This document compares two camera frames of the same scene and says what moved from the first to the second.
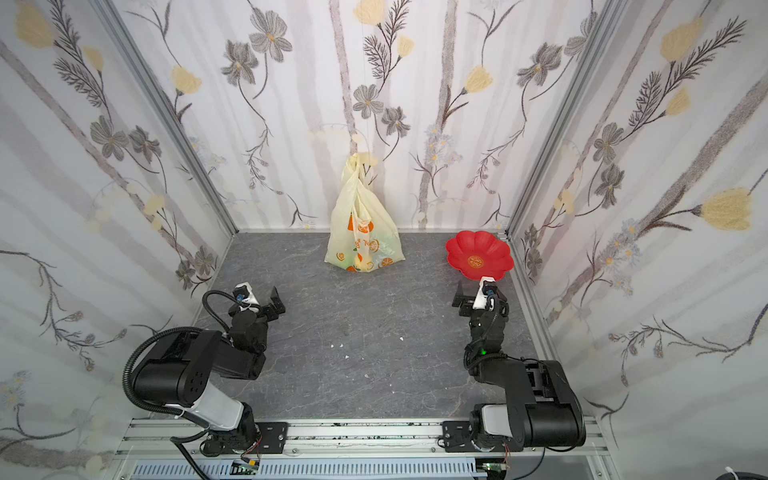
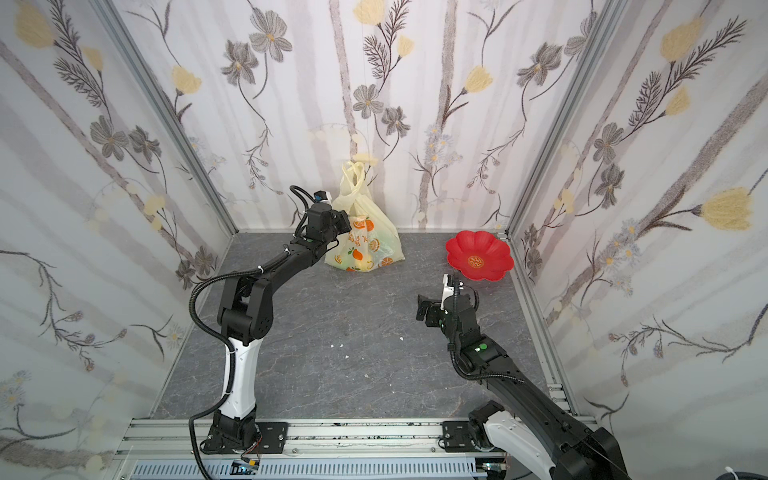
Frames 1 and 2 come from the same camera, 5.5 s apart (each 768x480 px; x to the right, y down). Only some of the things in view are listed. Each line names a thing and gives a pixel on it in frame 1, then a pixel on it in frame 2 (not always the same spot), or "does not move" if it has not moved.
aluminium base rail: [164, 440] does not move
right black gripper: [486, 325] → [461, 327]
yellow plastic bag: [361, 234] does not move
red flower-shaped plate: [479, 255] does not move
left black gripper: [264, 308] → [335, 222]
